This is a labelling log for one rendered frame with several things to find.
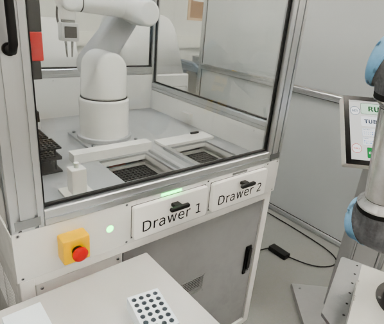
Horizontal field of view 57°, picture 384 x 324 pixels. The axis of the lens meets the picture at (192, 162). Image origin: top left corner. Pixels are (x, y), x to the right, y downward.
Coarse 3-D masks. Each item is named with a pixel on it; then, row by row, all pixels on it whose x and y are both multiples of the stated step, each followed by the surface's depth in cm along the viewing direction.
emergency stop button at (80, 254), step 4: (80, 248) 89; (84, 248) 90; (76, 252) 88; (80, 252) 89; (84, 252) 89; (88, 252) 91; (76, 256) 88; (80, 256) 89; (84, 256) 90; (76, 260) 89; (80, 260) 90
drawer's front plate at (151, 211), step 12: (180, 192) 114; (192, 192) 116; (204, 192) 120; (144, 204) 105; (156, 204) 107; (168, 204) 111; (192, 204) 118; (204, 204) 122; (132, 216) 104; (144, 216) 106; (156, 216) 109; (180, 216) 116; (192, 216) 120; (132, 228) 106; (144, 228) 108; (156, 228) 111
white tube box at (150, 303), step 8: (136, 296) 89; (144, 296) 89; (152, 296) 89; (160, 296) 89; (128, 304) 87; (136, 304) 87; (144, 304) 88; (152, 304) 87; (160, 304) 88; (128, 312) 88; (136, 312) 84; (144, 312) 84; (152, 312) 84; (160, 312) 84; (168, 312) 85; (136, 320) 83; (144, 320) 82; (152, 320) 83; (160, 320) 82; (168, 320) 83; (176, 320) 83
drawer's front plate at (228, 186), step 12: (264, 168) 139; (228, 180) 126; (240, 180) 130; (252, 180) 135; (264, 180) 140; (216, 192) 124; (228, 192) 128; (252, 192) 138; (216, 204) 126; (228, 204) 131
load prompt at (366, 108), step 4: (360, 104) 150; (364, 104) 150; (368, 104) 150; (372, 104) 150; (376, 104) 150; (360, 108) 149; (364, 108) 150; (368, 108) 150; (372, 108) 150; (376, 108) 150; (364, 112) 149; (368, 112) 149; (372, 112) 149; (376, 112) 149
